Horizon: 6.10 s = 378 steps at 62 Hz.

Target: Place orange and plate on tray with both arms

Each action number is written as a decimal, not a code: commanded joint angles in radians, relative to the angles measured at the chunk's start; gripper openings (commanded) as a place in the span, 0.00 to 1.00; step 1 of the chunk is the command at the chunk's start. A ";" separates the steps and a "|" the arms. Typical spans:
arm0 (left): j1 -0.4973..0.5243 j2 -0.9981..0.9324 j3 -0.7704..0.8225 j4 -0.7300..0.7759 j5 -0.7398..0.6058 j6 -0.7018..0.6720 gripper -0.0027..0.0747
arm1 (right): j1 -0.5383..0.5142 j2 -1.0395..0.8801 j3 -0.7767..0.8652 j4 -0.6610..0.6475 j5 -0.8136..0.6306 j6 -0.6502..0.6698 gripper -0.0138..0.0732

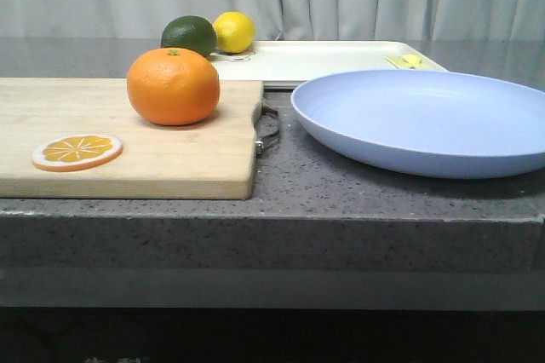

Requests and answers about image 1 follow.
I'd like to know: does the whole orange fruit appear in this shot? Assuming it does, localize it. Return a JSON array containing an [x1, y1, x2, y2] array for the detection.
[[126, 48, 220, 125]]

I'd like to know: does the light blue plate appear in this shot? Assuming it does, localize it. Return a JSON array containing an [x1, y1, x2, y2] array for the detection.
[[291, 70, 544, 179]]

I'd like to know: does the cream white tray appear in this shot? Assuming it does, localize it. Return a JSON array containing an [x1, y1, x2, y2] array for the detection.
[[209, 41, 444, 89]]

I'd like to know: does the yellow print on tray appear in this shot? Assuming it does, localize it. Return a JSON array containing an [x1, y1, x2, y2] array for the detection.
[[385, 54, 424, 69]]

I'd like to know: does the wooden cutting board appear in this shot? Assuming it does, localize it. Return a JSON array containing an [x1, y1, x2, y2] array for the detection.
[[1, 78, 263, 199]]

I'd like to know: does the yellow lemon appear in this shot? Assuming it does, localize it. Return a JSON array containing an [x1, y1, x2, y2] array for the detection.
[[212, 11, 255, 54]]

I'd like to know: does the green lime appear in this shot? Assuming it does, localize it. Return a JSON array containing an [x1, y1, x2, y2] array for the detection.
[[160, 15, 217, 57]]

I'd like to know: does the orange slice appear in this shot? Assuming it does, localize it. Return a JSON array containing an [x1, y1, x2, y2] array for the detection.
[[31, 133, 123, 172]]

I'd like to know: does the metal cutting board handle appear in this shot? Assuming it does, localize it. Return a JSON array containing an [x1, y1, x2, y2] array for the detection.
[[255, 100, 280, 157]]

